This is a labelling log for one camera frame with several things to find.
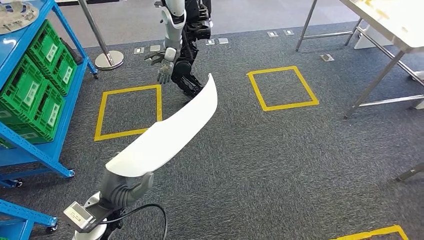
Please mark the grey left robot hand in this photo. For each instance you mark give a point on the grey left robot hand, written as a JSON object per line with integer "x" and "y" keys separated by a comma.
{"x": 112, "y": 181}

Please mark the white curved plastic part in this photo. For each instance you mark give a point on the white curved plastic part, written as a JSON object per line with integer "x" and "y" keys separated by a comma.
{"x": 165, "y": 136}

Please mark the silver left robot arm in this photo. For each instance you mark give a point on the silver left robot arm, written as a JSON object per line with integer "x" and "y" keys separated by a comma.
{"x": 89, "y": 200}

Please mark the green plastic crate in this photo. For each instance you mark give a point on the green plastic crate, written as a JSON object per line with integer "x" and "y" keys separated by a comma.
{"x": 20, "y": 89}
{"x": 68, "y": 82}
{"x": 46, "y": 49}
{"x": 53, "y": 126}

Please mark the black ribbed object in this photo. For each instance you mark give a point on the black ribbed object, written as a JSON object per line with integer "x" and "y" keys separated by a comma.
{"x": 74, "y": 54}

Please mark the metal floor socket plate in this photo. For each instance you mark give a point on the metal floor socket plate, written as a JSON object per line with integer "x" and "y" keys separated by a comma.
{"x": 327, "y": 57}
{"x": 272, "y": 33}
{"x": 288, "y": 32}
{"x": 155, "y": 48}
{"x": 223, "y": 41}
{"x": 210, "y": 42}
{"x": 139, "y": 50}

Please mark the standing humanoid robot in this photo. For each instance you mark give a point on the standing humanoid robot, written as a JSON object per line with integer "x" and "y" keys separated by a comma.
{"x": 174, "y": 30}

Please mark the grey wheel hubcap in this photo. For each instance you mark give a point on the grey wheel hubcap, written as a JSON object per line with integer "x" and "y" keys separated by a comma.
{"x": 16, "y": 15}

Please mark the white desk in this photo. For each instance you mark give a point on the white desk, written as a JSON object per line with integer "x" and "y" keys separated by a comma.
{"x": 371, "y": 41}

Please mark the steel table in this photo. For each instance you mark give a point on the steel table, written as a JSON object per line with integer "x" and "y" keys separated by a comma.
{"x": 391, "y": 23}

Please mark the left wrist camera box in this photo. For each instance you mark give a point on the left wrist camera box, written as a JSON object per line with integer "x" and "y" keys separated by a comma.
{"x": 78, "y": 215}

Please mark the chrome stanchion post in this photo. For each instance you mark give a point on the chrome stanchion post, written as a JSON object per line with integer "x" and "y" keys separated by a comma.
{"x": 109, "y": 60}

